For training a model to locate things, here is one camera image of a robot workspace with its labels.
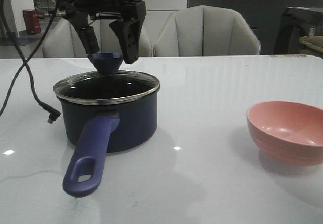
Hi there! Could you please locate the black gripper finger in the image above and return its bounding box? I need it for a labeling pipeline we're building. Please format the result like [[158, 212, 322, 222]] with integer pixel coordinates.
[[109, 18, 143, 64], [67, 12, 100, 55]]

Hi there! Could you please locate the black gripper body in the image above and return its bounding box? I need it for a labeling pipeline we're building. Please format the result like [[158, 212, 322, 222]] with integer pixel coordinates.
[[59, 0, 146, 22]]

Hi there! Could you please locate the glass lid with blue knob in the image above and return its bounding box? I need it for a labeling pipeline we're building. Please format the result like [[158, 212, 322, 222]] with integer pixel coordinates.
[[53, 52, 160, 105]]

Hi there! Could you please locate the pink bowl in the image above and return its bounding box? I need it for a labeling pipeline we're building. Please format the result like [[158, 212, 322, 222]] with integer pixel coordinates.
[[246, 101, 322, 166]]

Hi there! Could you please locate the left beige chair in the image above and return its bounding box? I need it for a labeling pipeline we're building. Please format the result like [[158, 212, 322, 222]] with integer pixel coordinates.
[[42, 19, 153, 58]]

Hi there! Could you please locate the beige chair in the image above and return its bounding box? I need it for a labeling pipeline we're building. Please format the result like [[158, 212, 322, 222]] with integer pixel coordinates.
[[42, 19, 153, 58], [153, 5, 261, 57]]

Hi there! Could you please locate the white cabinet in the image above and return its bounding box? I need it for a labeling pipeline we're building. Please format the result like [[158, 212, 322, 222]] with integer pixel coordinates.
[[144, 0, 187, 44]]

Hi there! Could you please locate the red bin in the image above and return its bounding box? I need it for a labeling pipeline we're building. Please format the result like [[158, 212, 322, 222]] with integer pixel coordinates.
[[23, 9, 41, 35]]

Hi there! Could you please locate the right beige chair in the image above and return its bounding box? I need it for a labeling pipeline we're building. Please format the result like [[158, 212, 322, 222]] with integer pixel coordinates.
[[153, 5, 261, 57]]

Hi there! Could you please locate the dark blue saucepan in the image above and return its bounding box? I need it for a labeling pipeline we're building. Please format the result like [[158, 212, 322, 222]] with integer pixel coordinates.
[[58, 87, 160, 199]]

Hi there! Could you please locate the grey counter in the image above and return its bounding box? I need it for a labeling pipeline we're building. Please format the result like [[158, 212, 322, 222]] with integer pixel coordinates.
[[188, 0, 322, 54]]

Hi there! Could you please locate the beige cushion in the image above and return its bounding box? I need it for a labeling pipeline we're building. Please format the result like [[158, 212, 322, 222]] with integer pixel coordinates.
[[299, 36, 322, 58]]

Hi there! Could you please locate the black cable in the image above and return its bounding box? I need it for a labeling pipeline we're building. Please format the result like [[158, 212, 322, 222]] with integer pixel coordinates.
[[0, 0, 70, 124]]

